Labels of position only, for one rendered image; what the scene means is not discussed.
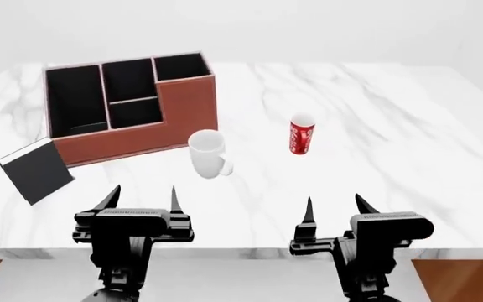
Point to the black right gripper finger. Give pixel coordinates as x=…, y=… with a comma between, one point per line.
x=308, y=223
x=365, y=206

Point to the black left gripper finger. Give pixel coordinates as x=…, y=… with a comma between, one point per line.
x=175, y=207
x=109, y=199

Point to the white ceramic mug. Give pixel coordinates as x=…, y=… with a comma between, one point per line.
x=206, y=154

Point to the brown leather desk caddy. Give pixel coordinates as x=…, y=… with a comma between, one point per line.
x=189, y=113

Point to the black hardcover book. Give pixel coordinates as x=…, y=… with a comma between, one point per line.
x=38, y=171

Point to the red soda can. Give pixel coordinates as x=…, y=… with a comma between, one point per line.
x=301, y=138

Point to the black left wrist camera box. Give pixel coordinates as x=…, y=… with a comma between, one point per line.
x=130, y=218

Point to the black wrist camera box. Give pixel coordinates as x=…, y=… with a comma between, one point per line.
x=130, y=218
x=388, y=225

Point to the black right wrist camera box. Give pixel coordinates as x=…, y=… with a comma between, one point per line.
x=388, y=225

